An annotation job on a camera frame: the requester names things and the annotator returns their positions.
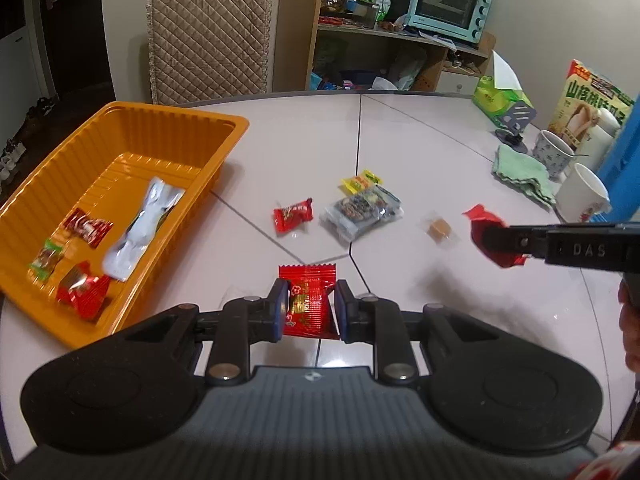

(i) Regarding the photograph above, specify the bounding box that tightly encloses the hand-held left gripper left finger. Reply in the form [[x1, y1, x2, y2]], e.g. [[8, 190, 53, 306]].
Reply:
[[122, 279, 292, 387]]

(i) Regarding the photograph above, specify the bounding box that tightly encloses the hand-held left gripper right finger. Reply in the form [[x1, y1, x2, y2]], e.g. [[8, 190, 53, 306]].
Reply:
[[334, 279, 506, 383]]

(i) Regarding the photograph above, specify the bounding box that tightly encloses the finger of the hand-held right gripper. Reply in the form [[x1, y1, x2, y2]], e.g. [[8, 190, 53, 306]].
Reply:
[[482, 221, 640, 273]]

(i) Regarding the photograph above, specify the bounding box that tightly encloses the clear dark snack pack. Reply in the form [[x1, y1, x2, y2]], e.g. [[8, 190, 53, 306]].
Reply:
[[320, 186, 405, 246]]

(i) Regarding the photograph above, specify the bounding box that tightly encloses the brown candy clear wrapper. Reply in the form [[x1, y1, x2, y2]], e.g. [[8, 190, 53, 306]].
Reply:
[[422, 215, 458, 245]]

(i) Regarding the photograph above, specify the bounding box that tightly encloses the yellow candy packet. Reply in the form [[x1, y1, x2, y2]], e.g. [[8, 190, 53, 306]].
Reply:
[[341, 170, 385, 195]]

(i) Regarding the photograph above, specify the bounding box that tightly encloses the green silver snack packet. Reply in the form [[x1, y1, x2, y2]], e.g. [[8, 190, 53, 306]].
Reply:
[[102, 176, 186, 282]]

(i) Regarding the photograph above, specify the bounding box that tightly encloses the puffy red candy packet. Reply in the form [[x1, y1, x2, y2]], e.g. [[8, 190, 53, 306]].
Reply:
[[56, 261, 112, 322]]

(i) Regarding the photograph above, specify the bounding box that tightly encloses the red white candy packet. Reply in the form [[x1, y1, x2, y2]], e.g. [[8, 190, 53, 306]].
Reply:
[[62, 208, 113, 248]]

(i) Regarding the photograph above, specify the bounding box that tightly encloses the orange plastic tray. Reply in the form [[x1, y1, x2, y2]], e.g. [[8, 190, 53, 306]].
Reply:
[[0, 101, 250, 350]]

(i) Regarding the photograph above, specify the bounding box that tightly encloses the green brown candy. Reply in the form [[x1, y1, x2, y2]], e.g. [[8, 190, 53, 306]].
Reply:
[[28, 239, 66, 282]]

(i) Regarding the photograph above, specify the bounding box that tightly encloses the person's right hand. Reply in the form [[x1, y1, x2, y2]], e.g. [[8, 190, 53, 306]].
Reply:
[[618, 277, 640, 391]]

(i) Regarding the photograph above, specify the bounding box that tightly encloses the white mug red print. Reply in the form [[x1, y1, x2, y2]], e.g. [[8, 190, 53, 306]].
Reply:
[[555, 162, 612, 225]]

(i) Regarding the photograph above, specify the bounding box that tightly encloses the green cloth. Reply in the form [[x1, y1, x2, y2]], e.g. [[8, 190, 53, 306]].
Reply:
[[491, 145, 557, 207]]

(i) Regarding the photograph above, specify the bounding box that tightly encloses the blue thermos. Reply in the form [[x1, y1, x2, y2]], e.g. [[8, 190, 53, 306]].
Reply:
[[597, 92, 640, 221]]

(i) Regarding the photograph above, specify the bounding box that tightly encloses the patterned mug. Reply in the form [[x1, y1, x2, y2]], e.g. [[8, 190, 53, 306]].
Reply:
[[531, 130, 578, 181]]

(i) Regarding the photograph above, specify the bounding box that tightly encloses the grey phone stand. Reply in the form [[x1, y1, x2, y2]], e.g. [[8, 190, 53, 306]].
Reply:
[[492, 101, 537, 153]]

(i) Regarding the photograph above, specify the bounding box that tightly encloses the yellow cereal box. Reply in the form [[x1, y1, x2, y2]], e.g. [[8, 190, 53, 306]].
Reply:
[[547, 59, 637, 148]]

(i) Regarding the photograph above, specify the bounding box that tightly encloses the green tissue pack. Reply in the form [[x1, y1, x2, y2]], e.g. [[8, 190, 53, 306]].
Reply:
[[473, 50, 533, 126]]

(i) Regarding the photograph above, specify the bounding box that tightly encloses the red patterned clothing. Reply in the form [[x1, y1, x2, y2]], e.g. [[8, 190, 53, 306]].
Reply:
[[575, 442, 640, 480]]

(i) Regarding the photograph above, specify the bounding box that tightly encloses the white plastic bag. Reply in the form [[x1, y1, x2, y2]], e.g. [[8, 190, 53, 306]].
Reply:
[[387, 50, 428, 91]]

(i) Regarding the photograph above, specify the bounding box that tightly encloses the wooden shelf unit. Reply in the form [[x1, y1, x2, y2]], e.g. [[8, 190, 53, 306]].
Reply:
[[271, 0, 496, 95]]

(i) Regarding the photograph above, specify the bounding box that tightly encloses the teal toaster oven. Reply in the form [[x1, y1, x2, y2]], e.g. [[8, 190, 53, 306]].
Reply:
[[405, 0, 493, 45]]

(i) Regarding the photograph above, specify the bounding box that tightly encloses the quilted beige chair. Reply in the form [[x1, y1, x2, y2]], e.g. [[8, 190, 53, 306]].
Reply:
[[146, 0, 275, 106]]

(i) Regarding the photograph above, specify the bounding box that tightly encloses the row of shoes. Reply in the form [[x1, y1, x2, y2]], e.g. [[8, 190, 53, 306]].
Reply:
[[0, 95, 56, 181]]

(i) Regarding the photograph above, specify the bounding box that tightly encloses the dark door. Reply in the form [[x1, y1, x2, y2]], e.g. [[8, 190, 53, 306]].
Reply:
[[37, 0, 113, 96]]

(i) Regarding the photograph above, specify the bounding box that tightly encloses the white cabinet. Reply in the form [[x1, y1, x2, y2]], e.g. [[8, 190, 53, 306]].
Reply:
[[0, 0, 48, 116]]

